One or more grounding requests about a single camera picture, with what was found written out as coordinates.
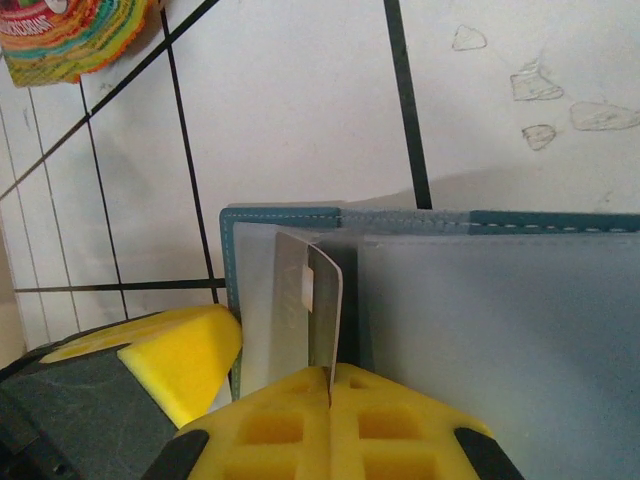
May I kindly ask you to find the grey VIP credit card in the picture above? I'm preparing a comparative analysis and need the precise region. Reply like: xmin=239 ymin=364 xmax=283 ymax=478
xmin=273 ymin=229 xmax=345 ymax=386

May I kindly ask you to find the teal leather card holder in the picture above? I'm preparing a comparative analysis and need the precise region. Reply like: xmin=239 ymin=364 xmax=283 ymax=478
xmin=218 ymin=202 xmax=640 ymax=480

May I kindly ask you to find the colourful fruit candy bag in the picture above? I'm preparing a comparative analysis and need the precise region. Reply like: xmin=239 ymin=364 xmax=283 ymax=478
xmin=0 ymin=0 xmax=166 ymax=89

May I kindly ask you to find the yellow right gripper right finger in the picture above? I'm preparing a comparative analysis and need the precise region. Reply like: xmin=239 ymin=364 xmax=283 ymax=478
xmin=329 ymin=362 xmax=526 ymax=480

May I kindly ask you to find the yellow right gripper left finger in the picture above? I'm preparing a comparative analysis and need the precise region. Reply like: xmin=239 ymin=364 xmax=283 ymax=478
xmin=142 ymin=364 xmax=332 ymax=480

